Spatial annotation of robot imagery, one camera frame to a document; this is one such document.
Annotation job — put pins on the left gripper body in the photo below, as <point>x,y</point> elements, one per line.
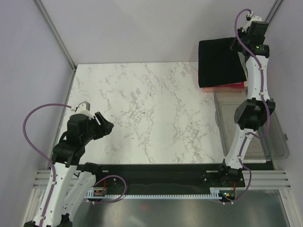
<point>94,131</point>

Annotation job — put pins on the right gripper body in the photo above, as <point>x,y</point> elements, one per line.
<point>243,36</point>

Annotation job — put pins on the black t-shirt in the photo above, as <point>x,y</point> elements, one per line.
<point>218,65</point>

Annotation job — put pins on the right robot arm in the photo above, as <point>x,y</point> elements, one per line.
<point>256,110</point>

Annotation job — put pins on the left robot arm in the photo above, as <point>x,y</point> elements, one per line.
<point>59,205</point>

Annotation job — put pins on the folded red t-shirt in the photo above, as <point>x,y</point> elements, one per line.
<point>240,85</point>

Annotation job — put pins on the folded peach t-shirt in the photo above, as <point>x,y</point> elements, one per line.
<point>224,89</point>

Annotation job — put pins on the clear plastic bin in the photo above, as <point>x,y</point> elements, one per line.
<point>273,146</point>

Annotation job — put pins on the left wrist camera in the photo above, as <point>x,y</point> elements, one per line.
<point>83,108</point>

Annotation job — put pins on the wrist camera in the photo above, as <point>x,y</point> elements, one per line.
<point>250,18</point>
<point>83,108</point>

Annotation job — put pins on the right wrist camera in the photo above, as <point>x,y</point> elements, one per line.
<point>250,18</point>

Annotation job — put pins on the right aluminium frame post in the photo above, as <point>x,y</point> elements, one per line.
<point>273,11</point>

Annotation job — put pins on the aluminium frame post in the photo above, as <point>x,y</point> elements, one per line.
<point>51,26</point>
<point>273,11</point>

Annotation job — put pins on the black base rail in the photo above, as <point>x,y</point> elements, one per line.
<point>159,178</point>

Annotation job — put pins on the left aluminium frame post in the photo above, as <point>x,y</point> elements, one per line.
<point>51,26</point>

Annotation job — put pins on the white slotted cable duct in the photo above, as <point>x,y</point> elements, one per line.
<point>215,194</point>

